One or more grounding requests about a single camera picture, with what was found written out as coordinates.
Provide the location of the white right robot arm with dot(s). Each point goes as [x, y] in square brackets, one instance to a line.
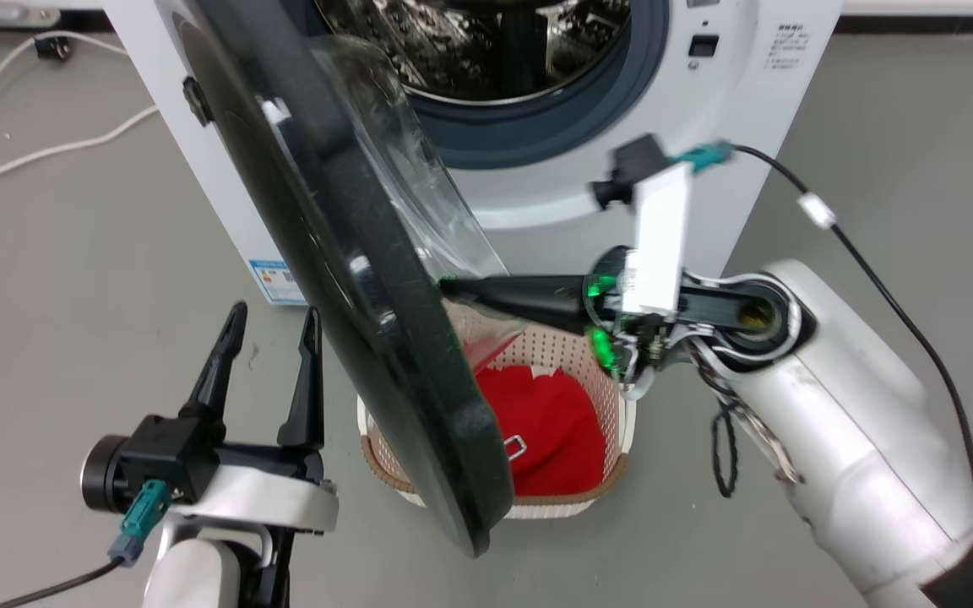
[841, 422]

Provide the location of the grey-blue rubber door gasket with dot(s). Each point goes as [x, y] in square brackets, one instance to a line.
[588, 118]

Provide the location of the red garment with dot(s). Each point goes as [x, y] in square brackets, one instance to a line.
[554, 422]

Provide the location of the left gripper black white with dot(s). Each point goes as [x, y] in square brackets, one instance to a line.
[174, 452]

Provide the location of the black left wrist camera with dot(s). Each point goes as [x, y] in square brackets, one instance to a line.
[100, 473]

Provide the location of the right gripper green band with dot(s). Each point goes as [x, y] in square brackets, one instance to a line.
[609, 295]

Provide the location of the black floor plug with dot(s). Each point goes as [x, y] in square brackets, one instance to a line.
[53, 47]

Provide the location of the beige perforated laundry basket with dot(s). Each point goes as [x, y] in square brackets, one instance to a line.
[571, 355]

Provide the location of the white front-load washing machine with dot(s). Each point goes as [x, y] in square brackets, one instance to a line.
[554, 203]

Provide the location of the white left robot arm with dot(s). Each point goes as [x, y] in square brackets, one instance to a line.
[195, 574]

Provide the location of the black round washing machine door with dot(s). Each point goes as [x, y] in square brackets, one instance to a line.
[368, 279]

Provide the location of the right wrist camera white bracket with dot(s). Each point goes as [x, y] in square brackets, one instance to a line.
[660, 236]

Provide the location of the steel washing machine drum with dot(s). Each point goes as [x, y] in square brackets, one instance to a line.
[486, 51]

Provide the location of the blue energy label sticker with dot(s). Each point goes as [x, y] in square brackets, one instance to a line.
[277, 283]

